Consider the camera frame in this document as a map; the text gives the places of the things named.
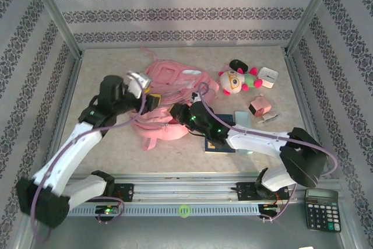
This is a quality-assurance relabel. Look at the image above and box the pink backpack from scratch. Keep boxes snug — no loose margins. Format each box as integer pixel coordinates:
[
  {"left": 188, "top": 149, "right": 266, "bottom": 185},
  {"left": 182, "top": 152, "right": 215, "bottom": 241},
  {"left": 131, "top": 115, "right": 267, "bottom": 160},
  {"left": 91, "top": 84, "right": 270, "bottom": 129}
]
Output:
[{"left": 130, "top": 46, "right": 220, "bottom": 152}]

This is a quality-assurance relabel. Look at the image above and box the dark blue book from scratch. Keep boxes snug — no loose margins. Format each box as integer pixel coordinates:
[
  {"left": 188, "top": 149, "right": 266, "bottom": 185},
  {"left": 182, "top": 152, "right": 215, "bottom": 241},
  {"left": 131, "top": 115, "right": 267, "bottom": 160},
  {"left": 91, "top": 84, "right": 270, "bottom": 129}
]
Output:
[{"left": 203, "top": 114, "right": 236, "bottom": 154}]

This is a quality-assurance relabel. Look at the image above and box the light blue pencil case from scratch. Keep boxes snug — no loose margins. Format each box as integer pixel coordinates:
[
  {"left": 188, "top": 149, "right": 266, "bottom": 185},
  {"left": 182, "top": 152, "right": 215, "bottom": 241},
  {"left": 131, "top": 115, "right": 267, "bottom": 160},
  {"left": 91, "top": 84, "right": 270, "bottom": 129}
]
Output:
[{"left": 234, "top": 111, "right": 254, "bottom": 156}]

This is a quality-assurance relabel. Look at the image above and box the white pink plush doll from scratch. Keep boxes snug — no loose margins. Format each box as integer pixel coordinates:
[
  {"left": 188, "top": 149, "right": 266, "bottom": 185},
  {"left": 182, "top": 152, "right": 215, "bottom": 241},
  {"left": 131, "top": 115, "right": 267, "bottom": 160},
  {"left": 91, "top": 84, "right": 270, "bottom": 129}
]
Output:
[{"left": 218, "top": 62, "right": 263, "bottom": 97}]

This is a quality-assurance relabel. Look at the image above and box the small pink box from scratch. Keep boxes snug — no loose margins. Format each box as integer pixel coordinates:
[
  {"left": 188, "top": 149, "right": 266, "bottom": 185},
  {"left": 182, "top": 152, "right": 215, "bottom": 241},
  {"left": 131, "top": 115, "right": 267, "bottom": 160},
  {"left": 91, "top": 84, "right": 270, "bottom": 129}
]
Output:
[{"left": 249, "top": 94, "right": 272, "bottom": 117}]

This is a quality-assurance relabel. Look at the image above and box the white square alarm clock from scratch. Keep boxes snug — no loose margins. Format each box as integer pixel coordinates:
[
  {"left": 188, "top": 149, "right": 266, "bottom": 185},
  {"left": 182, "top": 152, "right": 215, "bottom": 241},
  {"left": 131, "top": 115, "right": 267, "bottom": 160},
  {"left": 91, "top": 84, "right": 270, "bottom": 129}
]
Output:
[{"left": 258, "top": 66, "right": 279, "bottom": 89}]

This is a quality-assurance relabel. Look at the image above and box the black computer mouse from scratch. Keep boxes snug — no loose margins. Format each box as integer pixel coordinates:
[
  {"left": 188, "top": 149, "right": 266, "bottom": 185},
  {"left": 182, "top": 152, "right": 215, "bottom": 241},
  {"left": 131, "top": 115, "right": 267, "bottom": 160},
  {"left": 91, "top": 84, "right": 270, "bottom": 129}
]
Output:
[{"left": 228, "top": 59, "right": 248, "bottom": 72}]

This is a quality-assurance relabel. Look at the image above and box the black mounting plate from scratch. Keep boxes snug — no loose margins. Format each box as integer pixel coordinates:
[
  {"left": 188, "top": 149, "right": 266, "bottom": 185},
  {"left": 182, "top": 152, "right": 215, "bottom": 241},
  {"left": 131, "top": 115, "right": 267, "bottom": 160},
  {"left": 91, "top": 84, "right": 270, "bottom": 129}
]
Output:
[
  {"left": 112, "top": 183, "right": 135, "bottom": 202},
  {"left": 235, "top": 182, "right": 291, "bottom": 202}
]

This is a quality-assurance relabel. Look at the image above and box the green-lit controller board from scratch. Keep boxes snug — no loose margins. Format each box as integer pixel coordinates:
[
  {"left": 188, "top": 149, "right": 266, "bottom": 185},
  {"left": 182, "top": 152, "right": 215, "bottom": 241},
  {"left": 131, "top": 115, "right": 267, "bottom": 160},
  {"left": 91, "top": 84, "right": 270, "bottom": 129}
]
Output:
[
  {"left": 258, "top": 204, "right": 282, "bottom": 215},
  {"left": 95, "top": 205, "right": 120, "bottom": 216}
]

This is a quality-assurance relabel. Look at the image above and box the black desk calculator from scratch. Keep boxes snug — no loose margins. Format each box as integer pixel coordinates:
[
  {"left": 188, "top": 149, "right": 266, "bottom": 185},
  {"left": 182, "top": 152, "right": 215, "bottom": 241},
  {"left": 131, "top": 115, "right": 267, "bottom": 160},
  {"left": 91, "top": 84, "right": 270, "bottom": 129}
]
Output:
[{"left": 304, "top": 188, "right": 342, "bottom": 233}]

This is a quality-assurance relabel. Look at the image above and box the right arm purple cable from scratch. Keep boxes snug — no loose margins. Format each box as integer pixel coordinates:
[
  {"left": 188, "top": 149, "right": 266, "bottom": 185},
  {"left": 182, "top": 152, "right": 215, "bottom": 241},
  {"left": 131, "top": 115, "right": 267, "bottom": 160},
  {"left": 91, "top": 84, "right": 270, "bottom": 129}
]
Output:
[{"left": 198, "top": 82, "right": 339, "bottom": 222}]

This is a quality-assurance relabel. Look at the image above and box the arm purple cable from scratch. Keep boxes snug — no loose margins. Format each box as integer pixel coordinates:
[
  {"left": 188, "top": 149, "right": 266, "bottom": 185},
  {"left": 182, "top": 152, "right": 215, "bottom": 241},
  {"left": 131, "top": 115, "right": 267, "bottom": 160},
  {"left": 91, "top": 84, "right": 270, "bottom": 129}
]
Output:
[
  {"left": 198, "top": 82, "right": 339, "bottom": 222},
  {"left": 29, "top": 72, "right": 146, "bottom": 244}
]

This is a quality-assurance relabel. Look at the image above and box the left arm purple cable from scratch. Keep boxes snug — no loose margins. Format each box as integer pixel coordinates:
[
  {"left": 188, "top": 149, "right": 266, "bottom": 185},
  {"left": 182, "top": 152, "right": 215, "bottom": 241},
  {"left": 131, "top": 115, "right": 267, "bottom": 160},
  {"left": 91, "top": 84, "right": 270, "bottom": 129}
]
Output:
[{"left": 29, "top": 72, "right": 146, "bottom": 244}]

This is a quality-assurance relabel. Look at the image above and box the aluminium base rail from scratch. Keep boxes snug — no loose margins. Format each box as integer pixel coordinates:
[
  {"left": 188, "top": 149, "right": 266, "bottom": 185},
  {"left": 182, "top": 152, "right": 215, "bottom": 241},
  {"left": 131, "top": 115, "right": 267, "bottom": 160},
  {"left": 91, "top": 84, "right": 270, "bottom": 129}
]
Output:
[{"left": 68, "top": 172, "right": 342, "bottom": 205}]

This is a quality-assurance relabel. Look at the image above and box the green ring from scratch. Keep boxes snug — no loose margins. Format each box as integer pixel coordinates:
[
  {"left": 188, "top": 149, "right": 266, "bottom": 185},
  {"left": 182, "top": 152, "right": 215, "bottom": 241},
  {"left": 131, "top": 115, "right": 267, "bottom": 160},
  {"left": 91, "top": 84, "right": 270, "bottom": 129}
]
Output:
[{"left": 178, "top": 204, "right": 192, "bottom": 218}]

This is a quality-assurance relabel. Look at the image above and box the perforated metal cable tray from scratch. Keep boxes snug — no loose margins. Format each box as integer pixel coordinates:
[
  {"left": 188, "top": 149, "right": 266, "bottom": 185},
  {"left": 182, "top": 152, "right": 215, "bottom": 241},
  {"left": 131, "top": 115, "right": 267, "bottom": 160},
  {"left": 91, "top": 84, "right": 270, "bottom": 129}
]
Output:
[{"left": 68, "top": 204, "right": 260, "bottom": 218}]

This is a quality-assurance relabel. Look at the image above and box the short purple cable loop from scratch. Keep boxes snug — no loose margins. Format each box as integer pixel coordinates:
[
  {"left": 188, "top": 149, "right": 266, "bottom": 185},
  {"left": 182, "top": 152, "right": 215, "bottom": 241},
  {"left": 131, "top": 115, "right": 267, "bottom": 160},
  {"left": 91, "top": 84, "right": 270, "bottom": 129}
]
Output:
[{"left": 97, "top": 198, "right": 125, "bottom": 225}]

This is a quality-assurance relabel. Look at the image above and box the aluminium frame post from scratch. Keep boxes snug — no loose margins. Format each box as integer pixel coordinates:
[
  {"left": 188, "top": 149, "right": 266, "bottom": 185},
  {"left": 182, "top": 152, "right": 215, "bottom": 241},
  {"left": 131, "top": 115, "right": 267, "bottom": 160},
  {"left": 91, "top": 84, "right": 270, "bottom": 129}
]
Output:
[
  {"left": 23, "top": 0, "right": 84, "bottom": 59},
  {"left": 284, "top": 0, "right": 342, "bottom": 56}
]

